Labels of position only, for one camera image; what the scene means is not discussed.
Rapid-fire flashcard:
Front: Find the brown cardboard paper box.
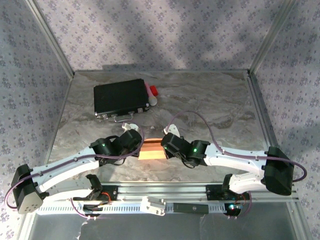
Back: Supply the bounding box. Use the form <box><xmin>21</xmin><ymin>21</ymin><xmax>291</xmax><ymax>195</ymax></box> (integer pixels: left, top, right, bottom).
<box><xmin>138</xmin><ymin>138</ymin><xmax>167</xmax><ymax>161</ymax></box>

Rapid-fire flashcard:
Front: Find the black hard case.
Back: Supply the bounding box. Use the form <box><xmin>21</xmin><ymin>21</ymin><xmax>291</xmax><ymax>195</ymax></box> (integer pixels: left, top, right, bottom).
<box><xmin>93</xmin><ymin>78</ymin><xmax>152</xmax><ymax>123</ymax></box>

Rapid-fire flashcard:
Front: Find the pink cylinder with white cap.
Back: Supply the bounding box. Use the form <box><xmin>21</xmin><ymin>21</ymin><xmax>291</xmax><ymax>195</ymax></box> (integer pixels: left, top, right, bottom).
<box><xmin>144</xmin><ymin>83</ymin><xmax>158</xmax><ymax>106</ymax></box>

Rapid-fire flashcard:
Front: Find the black bar device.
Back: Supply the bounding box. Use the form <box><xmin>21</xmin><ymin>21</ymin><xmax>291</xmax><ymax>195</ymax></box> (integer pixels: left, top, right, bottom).
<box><xmin>173</xmin><ymin>202</ymin><xmax>210</xmax><ymax>215</ymax></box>

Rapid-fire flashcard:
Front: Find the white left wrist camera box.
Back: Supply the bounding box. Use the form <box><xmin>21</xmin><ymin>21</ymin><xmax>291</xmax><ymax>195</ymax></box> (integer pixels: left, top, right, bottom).
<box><xmin>121</xmin><ymin>121</ymin><xmax>139</xmax><ymax>132</ymax></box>

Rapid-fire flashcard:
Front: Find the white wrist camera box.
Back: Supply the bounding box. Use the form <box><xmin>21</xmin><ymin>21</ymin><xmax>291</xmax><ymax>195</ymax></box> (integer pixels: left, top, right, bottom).
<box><xmin>163</xmin><ymin>124</ymin><xmax>180</xmax><ymax>137</ymax></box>
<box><xmin>121</xmin><ymin>121</ymin><xmax>139</xmax><ymax>132</ymax></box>

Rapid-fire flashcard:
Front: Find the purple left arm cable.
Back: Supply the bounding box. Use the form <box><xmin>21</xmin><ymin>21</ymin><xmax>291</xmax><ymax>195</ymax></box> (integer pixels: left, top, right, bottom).
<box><xmin>5</xmin><ymin>121</ymin><xmax>146</xmax><ymax>221</ymax></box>

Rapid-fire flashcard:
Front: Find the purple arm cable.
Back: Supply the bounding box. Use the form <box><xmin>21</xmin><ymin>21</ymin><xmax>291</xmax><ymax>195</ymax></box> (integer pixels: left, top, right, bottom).
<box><xmin>166</xmin><ymin>110</ymin><xmax>308</xmax><ymax>221</ymax></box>
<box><xmin>5</xmin><ymin>121</ymin><xmax>146</xmax><ymax>221</ymax></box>

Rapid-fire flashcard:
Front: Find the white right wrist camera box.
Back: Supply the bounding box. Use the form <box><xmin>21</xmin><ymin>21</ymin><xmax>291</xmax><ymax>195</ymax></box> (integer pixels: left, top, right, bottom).
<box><xmin>163</xmin><ymin>124</ymin><xmax>180</xmax><ymax>137</ymax></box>

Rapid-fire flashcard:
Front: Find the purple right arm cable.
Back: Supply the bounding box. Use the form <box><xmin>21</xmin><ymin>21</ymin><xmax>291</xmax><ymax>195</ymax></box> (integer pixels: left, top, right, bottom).
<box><xmin>166</xmin><ymin>110</ymin><xmax>308</xmax><ymax>221</ymax></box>

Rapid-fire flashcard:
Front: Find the wide aluminium base rail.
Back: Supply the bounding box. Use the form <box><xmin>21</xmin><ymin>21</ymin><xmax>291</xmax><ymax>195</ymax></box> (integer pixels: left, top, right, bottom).
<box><xmin>41</xmin><ymin>181</ymin><xmax>300</xmax><ymax>203</ymax></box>

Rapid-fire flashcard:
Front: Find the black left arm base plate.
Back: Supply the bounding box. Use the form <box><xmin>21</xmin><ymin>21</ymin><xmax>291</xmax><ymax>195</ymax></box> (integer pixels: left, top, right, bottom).
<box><xmin>71</xmin><ymin>184</ymin><xmax>120</xmax><ymax>202</ymax></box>

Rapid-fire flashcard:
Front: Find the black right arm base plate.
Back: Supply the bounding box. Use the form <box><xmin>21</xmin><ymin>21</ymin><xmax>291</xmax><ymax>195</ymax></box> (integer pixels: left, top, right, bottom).
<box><xmin>205</xmin><ymin>184</ymin><xmax>252</xmax><ymax>201</ymax></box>

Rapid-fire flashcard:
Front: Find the white slotted cable duct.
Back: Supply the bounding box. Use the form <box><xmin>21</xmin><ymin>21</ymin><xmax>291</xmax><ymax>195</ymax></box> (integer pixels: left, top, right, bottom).
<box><xmin>34</xmin><ymin>201</ymin><xmax>242</xmax><ymax>216</ymax></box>

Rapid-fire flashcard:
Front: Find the white plastic bracket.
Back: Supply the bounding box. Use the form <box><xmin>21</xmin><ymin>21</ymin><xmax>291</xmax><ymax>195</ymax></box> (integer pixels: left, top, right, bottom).
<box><xmin>140</xmin><ymin>196</ymin><xmax>166</xmax><ymax>217</ymax></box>

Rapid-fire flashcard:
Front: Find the aluminium frame rail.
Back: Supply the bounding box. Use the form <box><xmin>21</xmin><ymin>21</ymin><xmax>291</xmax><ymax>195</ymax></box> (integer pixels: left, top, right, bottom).
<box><xmin>286</xmin><ymin>201</ymin><xmax>313</xmax><ymax>240</ymax></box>
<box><xmin>73</xmin><ymin>69</ymin><xmax>251</xmax><ymax>75</ymax></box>
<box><xmin>246</xmin><ymin>69</ymin><xmax>286</xmax><ymax>183</ymax></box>
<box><xmin>17</xmin><ymin>213</ymin><xmax>38</xmax><ymax>240</ymax></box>

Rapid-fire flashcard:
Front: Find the aluminium frame post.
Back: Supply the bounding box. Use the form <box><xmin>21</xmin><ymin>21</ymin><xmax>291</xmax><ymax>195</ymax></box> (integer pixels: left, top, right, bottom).
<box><xmin>24</xmin><ymin>0</ymin><xmax>76</xmax><ymax>77</ymax></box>
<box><xmin>248</xmin><ymin>0</ymin><xmax>300</xmax><ymax>76</ymax></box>

